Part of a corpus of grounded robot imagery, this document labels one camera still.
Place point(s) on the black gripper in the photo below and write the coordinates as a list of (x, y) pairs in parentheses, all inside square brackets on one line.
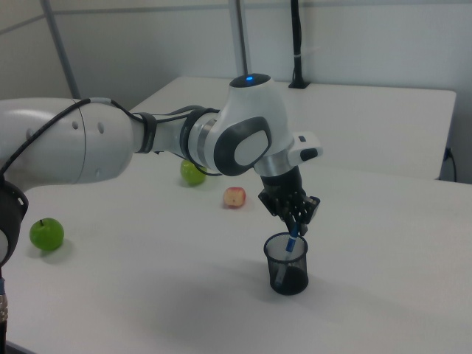
[(284, 195)]

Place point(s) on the blue white marker pen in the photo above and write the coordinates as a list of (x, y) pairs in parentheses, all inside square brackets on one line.
[(290, 245)]

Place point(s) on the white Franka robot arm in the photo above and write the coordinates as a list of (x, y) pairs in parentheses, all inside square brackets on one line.
[(92, 147)]

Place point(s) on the black mesh pen cup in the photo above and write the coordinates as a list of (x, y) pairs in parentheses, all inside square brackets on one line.
[(295, 280)]

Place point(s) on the red apple half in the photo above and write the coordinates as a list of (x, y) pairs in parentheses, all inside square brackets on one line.
[(234, 197)]

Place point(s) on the yellow-green toy apple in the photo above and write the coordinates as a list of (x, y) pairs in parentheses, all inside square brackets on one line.
[(191, 176)]

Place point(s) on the white office table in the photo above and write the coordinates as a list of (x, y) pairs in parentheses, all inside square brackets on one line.
[(368, 121)]

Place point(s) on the black pole with clamp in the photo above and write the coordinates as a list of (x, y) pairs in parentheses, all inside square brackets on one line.
[(296, 37)]

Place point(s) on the dark green toy apple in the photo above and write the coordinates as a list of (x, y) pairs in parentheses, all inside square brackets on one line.
[(46, 235)]

